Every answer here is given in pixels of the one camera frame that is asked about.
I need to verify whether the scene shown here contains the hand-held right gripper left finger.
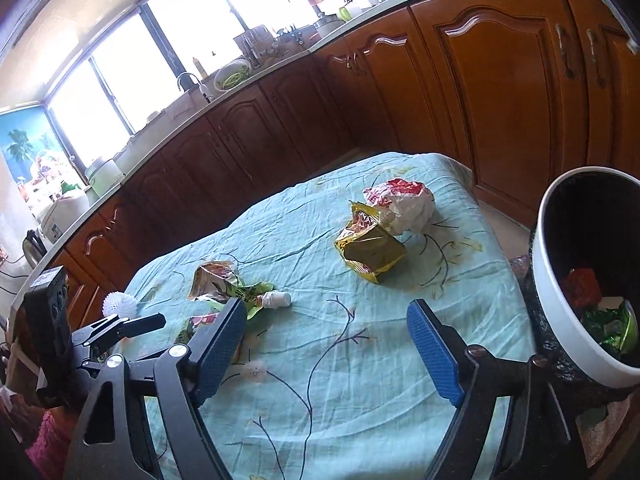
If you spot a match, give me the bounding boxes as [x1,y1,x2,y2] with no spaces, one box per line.
[62,297,248,480]

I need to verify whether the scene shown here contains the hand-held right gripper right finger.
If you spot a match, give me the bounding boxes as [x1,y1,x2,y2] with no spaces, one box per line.
[406,298,573,480]

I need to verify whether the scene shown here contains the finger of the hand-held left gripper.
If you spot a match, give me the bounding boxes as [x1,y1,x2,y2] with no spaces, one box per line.
[117,312,167,341]

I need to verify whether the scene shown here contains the green red printed packet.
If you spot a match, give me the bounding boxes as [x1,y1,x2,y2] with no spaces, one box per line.
[174,312,223,345]

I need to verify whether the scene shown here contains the green snack packet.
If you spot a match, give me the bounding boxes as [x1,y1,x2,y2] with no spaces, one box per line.
[187,259,276,318]

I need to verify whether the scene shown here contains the black white-rimmed bin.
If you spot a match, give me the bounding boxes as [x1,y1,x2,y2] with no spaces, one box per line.
[530,166,640,401]

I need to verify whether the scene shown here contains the red snack packet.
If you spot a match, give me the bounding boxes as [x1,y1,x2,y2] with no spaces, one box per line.
[562,267,604,308]

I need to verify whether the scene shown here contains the green foil wrapper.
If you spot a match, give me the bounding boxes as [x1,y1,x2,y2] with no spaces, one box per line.
[580,300,640,356]

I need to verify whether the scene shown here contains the white spiky ball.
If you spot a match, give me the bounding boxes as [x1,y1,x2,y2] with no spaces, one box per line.
[102,292,137,318]

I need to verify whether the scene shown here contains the small white bottle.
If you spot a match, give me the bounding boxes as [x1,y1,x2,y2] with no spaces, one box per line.
[257,290,292,309]

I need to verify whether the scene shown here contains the steel kettle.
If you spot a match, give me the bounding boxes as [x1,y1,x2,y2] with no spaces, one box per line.
[22,230,48,268]

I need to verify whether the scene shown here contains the green floral tablecloth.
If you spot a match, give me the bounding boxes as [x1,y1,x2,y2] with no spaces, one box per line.
[120,151,538,480]

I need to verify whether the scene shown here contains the white rice cooker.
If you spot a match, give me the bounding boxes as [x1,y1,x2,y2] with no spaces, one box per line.
[39,191,91,241]

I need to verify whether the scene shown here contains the gold snack packet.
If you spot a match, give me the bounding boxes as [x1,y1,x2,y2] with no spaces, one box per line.
[334,201,408,285]

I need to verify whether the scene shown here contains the red white plastic bag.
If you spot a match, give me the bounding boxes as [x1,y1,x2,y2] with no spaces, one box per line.
[362,178,435,236]

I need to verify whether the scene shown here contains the pale green lidded pot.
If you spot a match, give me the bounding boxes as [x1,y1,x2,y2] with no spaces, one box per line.
[84,156,125,195]

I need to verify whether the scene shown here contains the metal faucet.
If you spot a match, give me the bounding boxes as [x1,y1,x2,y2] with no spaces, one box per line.
[176,72,213,106]

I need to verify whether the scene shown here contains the green vegetable basin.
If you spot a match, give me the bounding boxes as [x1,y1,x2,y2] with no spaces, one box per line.
[213,59,252,92]

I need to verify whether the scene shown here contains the wooden lower cabinets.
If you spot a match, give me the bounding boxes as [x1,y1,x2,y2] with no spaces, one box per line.
[45,0,640,331]

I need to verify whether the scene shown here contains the kitchen window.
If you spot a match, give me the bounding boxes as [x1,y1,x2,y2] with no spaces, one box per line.
[45,0,321,156]

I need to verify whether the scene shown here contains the utensil holder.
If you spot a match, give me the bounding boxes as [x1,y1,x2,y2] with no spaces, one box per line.
[234,24,275,68]

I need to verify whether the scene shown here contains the steel lidded pot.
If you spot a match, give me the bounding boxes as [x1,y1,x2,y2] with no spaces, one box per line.
[314,10,343,33]

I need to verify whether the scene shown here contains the speckled kitchen countertop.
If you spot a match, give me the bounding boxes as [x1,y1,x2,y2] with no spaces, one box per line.
[30,0,640,281]

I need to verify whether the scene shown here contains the wall poster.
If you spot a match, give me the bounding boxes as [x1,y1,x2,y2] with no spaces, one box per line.
[0,107,81,221]

